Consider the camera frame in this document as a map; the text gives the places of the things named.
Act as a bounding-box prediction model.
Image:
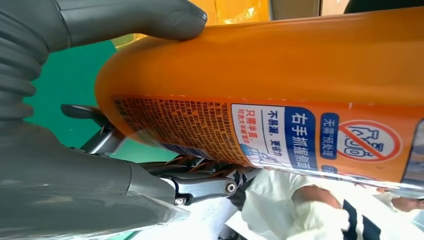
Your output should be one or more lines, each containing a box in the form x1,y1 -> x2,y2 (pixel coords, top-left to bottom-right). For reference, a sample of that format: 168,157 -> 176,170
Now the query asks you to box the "person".
241,169 -> 424,240

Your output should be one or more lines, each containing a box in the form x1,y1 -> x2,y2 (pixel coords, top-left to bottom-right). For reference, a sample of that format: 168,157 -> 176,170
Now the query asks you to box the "black object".
343,0 -> 424,15

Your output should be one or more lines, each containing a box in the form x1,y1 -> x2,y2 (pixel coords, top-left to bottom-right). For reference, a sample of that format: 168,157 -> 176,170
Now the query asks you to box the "ribbed grey right arm sleeve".
0,0 -> 70,134

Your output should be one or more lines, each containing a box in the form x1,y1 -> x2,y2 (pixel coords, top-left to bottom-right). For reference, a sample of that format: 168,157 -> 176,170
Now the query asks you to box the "yellow plastic bag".
190,0 -> 270,26

